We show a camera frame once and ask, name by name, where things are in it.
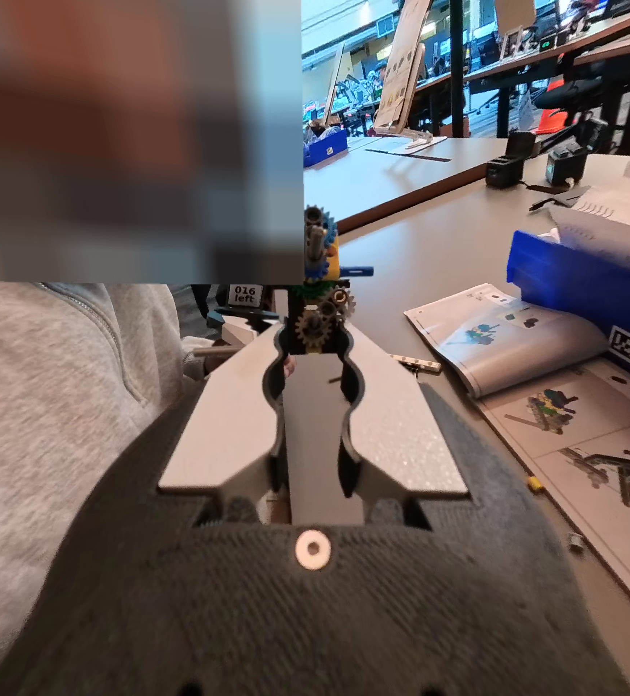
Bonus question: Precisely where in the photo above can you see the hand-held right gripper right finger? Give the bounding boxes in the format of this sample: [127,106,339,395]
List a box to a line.
[338,326,470,523]

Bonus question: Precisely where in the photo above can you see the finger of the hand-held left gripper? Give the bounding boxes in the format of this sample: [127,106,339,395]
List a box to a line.
[221,319,273,347]

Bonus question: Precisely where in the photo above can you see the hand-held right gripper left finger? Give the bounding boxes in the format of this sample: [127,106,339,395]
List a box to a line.
[156,322,289,523]

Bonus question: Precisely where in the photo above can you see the lego gear assembly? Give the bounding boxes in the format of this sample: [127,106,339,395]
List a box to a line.
[293,206,375,355]

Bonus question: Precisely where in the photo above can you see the person's left forearm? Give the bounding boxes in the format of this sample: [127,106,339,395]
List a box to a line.
[180,334,226,381]

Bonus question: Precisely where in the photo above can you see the pile of lego beams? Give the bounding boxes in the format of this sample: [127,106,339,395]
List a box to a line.
[390,353,442,376]

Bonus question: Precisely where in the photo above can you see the lego instruction booklet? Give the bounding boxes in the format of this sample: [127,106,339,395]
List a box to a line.
[404,283,630,631]

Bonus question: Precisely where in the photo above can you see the small blue bin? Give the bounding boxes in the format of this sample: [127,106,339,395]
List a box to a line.
[304,129,349,167]

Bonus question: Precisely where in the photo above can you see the neighbouring grey table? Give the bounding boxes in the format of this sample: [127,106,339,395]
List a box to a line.
[304,136,517,236]

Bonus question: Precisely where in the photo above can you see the blue plastic bin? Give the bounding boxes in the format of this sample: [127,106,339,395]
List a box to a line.
[506,229,630,393]

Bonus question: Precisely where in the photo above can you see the black flat strip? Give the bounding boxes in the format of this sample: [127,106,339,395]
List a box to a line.
[366,148,452,163]

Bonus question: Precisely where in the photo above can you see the wooden stand board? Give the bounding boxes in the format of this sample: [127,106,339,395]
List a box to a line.
[374,0,448,150]

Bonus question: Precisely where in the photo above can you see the black battery charger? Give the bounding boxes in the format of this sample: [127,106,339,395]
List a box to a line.
[485,132,537,188]

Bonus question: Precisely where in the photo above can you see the white paper sheets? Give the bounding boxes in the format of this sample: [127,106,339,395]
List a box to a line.
[543,160,630,262]

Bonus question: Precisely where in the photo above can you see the black electronic device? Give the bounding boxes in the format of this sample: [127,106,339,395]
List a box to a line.
[546,148,588,192]

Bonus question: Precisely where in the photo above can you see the black pole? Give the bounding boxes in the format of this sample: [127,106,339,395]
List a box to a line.
[450,0,470,138]

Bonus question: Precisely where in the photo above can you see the black office chair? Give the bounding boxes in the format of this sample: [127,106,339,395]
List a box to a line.
[529,76,606,117]

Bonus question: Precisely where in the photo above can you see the black cable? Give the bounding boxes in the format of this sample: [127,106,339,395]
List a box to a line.
[529,185,593,212]

